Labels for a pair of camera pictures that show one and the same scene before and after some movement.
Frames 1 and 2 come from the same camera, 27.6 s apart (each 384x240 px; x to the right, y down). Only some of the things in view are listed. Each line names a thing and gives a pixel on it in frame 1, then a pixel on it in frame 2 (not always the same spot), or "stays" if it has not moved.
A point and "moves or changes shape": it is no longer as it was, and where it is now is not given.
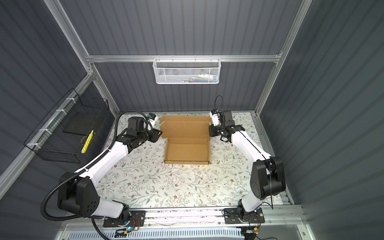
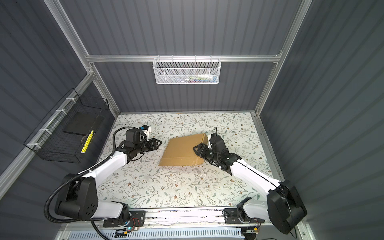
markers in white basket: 200,78 stays
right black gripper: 212,129 → 202,150
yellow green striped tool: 88,139 stays
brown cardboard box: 189,142 moves or changes shape
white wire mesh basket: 187,71 stays
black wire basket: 67,133 stays
